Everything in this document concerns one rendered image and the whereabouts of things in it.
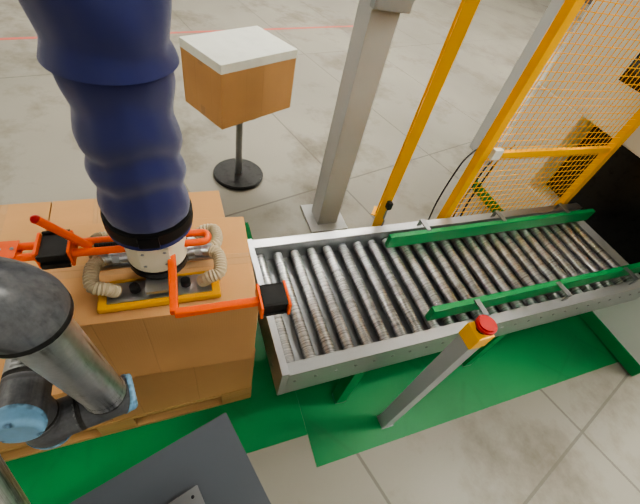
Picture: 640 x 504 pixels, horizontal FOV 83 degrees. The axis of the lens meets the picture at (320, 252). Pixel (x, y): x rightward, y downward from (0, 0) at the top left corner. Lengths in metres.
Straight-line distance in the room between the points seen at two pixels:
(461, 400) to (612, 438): 0.91
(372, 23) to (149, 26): 1.47
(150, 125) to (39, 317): 0.43
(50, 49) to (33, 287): 0.42
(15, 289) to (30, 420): 0.45
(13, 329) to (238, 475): 0.80
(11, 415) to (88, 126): 0.57
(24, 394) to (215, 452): 0.52
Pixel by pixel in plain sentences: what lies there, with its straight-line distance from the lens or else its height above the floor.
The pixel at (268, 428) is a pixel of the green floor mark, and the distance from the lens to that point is 2.01.
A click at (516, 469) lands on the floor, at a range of 2.42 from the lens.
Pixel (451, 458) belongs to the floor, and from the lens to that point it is 2.25.
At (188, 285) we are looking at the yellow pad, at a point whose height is 0.98.
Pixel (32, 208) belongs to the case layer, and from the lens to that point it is 2.21.
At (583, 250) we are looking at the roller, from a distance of 2.88.
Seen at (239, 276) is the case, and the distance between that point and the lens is 1.24.
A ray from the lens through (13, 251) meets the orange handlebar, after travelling 1.24.
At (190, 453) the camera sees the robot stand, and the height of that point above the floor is 0.75.
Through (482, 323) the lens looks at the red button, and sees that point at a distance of 1.28.
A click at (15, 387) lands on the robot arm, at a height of 1.12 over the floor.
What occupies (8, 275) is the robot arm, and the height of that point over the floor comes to 1.55.
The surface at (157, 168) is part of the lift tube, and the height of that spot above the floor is 1.40.
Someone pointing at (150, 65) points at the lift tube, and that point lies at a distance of 0.78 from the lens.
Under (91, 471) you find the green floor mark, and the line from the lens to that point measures 2.07.
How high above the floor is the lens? 1.94
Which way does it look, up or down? 48 degrees down
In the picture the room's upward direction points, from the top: 16 degrees clockwise
